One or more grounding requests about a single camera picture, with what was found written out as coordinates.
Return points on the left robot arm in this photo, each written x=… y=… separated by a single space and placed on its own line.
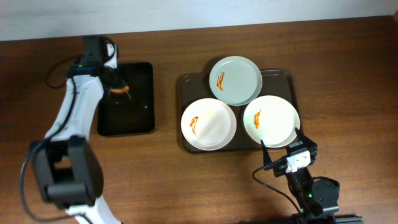
x=66 y=169

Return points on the pale blue plate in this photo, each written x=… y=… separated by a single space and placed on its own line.
x=235 y=80

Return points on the black small tray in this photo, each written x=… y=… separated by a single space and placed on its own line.
x=131 y=113

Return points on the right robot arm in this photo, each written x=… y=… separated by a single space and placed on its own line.
x=316 y=197

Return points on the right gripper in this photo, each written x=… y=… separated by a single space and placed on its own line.
x=282 y=165

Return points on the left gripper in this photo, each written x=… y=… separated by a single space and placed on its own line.
x=115 y=82

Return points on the white plate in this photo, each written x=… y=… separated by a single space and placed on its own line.
x=271 y=120
x=208 y=124

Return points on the green orange sponge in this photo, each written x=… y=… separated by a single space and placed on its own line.
x=123 y=90

